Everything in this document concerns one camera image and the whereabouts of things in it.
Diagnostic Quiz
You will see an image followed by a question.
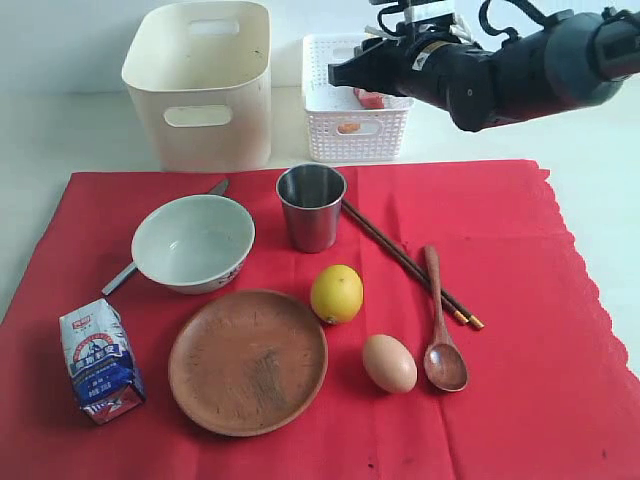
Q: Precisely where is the orange fried nugget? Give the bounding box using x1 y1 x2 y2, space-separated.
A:
337 123 361 135

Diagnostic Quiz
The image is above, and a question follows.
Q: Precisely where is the brown wooden plate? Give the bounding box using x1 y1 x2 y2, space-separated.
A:
168 289 328 437

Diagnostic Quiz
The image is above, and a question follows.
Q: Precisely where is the steel cup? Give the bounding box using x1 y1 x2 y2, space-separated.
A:
276 163 347 253

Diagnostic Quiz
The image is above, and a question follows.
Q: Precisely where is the dark wooden chopstick upper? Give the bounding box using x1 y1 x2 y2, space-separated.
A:
341 197 485 330

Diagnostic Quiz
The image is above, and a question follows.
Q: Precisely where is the white enamel bowl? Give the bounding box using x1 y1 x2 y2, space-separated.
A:
131 194 256 295

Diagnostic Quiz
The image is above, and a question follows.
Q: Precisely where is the red table cloth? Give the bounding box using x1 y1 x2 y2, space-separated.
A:
0 158 640 480

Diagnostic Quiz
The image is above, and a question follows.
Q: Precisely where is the yellow lemon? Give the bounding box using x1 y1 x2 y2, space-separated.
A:
310 264 364 325

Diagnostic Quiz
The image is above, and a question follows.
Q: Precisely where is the brown egg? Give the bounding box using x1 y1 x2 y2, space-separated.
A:
362 334 417 393

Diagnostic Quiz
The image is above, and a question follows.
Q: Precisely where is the red sausage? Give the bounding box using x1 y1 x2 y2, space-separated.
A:
353 88 385 110

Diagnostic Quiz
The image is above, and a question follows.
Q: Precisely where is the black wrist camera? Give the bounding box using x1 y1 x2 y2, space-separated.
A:
369 0 455 35

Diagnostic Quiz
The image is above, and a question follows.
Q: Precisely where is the white perforated plastic basket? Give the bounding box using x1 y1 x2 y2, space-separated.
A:
302 33 413 163

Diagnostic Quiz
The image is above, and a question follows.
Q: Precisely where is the dark wooden chopstick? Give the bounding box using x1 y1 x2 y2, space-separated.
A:
340 202 475 326
341 197 485 330

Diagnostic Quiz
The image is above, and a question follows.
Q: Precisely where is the blue white milk carton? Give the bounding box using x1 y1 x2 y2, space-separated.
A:
59 298 146 425

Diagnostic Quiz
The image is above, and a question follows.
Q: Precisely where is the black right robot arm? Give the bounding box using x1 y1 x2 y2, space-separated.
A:
328 1 639 132

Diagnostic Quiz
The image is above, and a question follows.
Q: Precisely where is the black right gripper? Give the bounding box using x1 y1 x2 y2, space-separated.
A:
328 40 460 108

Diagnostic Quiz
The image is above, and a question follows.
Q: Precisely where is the cream plastic bin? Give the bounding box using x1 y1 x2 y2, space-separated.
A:
121 1 272 173

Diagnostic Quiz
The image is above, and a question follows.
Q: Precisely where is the dark wooden chopstick lower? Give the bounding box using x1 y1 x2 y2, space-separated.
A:
340 202 475 326

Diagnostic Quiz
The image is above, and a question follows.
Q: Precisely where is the steel table knife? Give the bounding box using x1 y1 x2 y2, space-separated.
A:
101 178 230 296

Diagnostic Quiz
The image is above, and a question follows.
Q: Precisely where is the wooden spoon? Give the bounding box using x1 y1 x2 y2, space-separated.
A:
423 245 468 392

